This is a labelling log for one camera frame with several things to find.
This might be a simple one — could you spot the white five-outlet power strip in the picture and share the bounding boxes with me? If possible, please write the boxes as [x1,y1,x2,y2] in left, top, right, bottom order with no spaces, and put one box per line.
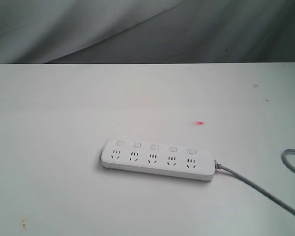
[101,138,215,181]

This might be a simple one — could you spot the grey power cable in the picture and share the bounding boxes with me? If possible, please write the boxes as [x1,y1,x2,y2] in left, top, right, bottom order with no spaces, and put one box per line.
[213,149,295,221]

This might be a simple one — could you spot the grey backdrop cloth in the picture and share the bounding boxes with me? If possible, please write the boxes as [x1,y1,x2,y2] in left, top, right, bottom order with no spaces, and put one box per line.
[0,0,295,64]

